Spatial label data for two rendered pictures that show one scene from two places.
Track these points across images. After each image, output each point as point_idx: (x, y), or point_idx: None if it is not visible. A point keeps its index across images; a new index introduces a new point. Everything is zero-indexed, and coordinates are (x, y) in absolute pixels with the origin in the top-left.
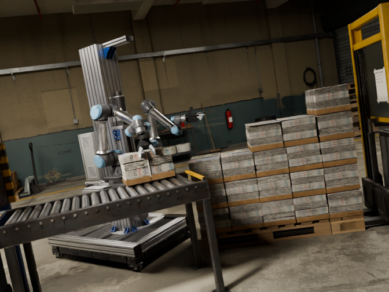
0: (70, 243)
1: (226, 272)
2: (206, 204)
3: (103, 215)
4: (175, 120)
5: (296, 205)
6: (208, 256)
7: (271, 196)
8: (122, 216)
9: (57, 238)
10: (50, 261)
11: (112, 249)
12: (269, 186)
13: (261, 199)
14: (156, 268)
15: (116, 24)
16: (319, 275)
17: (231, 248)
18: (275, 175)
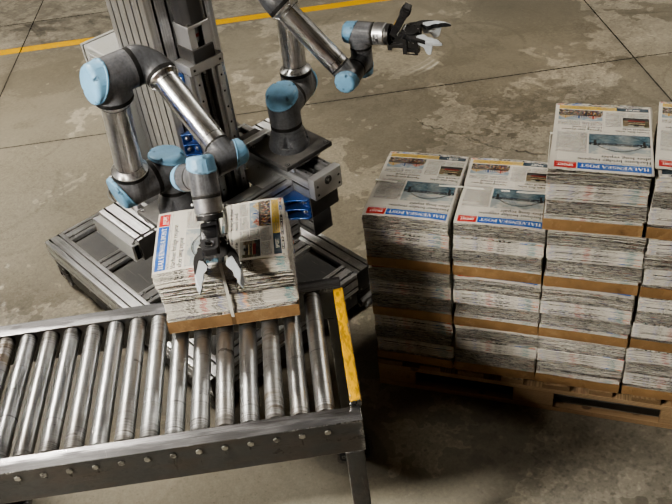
0: (90, 284)
1: (405, 501)
2: (354, 461)
3: (88, 479)
4: (354, 37)
5: (632, 363)
6: (383, 412)
7: (570, 329)
8: (134, 480)
9: (64, 259)
10: (54, 294)
11: (169, 353)
12: (571, 312)
13: (543, 330)
14: (261, 417)
15: None
16: None
17: (445, 401)
18: (596, 292)
